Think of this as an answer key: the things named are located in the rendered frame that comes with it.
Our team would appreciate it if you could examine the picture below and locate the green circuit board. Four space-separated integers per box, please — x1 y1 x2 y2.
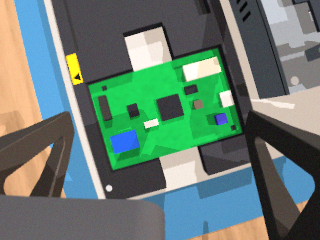
89 48 242 170

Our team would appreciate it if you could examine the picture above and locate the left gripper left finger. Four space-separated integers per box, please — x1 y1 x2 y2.
0 111 75 197

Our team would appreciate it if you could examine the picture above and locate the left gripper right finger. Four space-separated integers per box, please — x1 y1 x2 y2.
244 110 320 240

